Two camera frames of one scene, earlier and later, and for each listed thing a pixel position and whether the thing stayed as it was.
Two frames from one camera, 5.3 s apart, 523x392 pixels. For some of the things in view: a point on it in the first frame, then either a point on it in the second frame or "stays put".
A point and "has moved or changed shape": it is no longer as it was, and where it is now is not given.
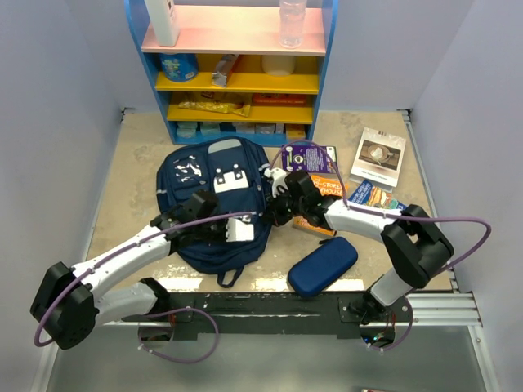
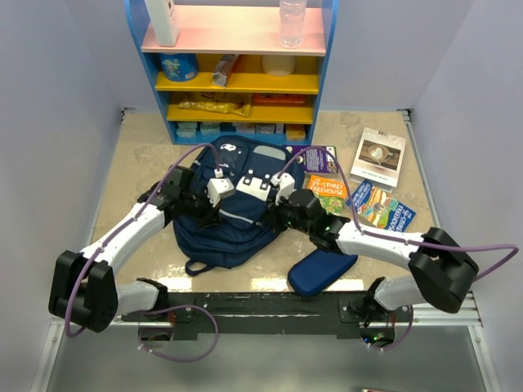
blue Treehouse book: x=368 y=194 stays put
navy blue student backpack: x=234 y=169 has moved or changed shape
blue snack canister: x=179 y=67 stays put
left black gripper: x=221 y=238 → x=211 y=214
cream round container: x=279 y=64 stays put
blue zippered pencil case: x=335 y=256 stays put
